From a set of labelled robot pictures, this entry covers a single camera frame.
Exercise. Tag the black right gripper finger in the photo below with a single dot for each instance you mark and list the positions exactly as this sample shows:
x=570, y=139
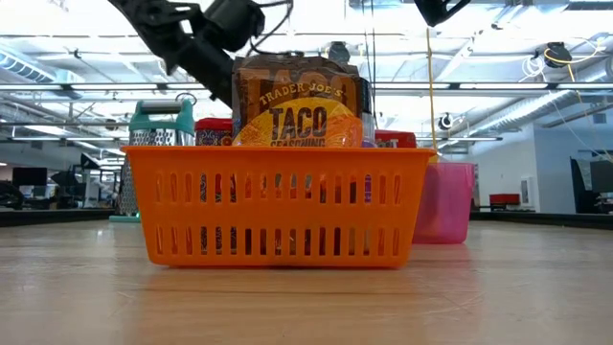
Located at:
x=440, y=9

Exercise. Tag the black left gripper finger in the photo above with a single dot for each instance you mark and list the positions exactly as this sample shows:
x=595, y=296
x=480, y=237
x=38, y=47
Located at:
x=206, y=67

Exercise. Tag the red lidded paprika tin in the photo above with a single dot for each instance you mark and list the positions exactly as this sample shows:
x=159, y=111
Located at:
x=213, y=131

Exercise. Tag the red mini cereal box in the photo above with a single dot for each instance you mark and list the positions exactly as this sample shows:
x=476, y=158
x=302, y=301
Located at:
x=395, y=138

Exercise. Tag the orange slotted plastic basket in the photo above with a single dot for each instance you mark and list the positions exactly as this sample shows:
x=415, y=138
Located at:
x=278, y=211

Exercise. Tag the pink plastic bin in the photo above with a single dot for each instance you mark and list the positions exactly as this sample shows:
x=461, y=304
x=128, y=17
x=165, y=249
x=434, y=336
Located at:
x=445, y=201

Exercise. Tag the red rectangular object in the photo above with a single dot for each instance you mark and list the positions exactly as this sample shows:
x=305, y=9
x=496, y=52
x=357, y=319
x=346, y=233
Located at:
x=505, y=200

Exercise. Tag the black monitor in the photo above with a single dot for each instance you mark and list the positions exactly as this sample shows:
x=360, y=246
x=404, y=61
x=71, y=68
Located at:
x=29, y=176

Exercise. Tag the black aluminium table frame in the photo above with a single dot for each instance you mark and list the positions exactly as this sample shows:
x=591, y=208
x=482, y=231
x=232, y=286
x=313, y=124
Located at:
x=48, y=218

